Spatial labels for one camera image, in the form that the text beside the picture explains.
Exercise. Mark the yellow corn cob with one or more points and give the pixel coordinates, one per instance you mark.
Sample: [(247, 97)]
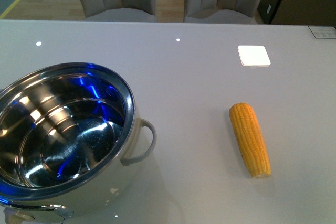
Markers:
[(250, 140)]

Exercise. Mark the stainless steel pot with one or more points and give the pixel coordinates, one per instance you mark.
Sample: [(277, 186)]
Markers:
[(71, 142)]

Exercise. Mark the grey label sticker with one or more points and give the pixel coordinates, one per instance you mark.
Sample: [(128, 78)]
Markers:
[(323, 32)]

